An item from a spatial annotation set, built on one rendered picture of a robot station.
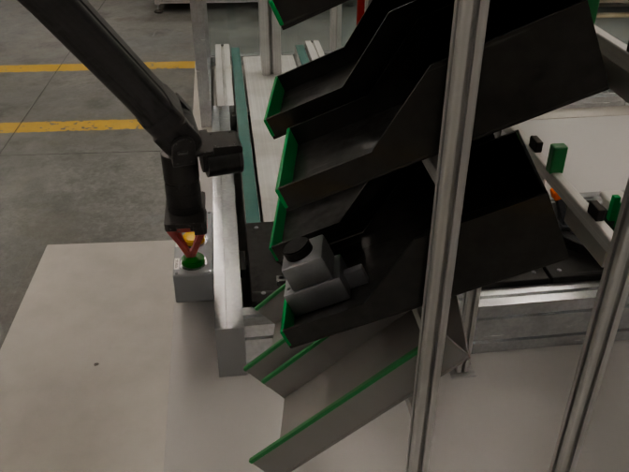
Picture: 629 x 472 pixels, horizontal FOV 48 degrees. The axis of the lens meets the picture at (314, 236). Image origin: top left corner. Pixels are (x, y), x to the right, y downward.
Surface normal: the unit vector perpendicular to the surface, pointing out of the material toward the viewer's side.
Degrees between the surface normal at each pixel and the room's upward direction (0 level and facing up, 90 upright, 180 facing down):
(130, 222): 0
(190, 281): 90
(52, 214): 0
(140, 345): 0
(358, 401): 90
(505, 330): 90
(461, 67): 90
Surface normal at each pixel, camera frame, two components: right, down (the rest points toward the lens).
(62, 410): 0.00, -0.84
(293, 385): -0.05, 0.54
